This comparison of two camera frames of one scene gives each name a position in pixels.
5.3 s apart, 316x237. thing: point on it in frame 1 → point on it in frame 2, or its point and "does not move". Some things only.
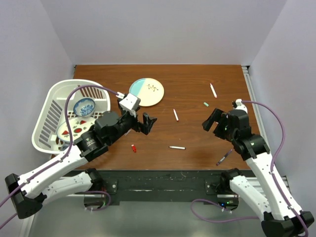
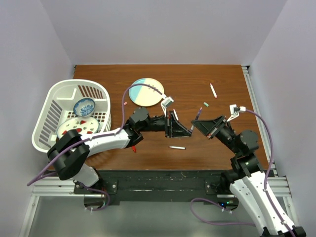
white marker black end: [177, 147] does not move
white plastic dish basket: [51, 114] does not move
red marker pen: [176, 115] does not move
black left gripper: [145, 128] → [176, 129]
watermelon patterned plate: [77, 126] does not move
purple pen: [224, 157] → [196, 119]
